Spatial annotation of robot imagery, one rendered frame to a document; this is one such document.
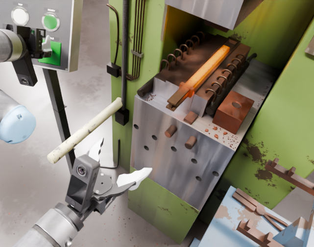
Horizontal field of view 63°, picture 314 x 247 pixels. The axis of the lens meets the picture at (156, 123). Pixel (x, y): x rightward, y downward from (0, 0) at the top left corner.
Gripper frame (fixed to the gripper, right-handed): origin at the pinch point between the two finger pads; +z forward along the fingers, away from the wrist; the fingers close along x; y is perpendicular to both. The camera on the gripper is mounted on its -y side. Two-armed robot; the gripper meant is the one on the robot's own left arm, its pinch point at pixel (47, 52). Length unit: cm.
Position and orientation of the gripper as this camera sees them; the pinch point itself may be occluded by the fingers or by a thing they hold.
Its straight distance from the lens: 92.6
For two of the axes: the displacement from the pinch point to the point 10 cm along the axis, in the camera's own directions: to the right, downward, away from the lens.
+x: -9.8, -1.8, 0.1
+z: 0.7, -3.0, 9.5
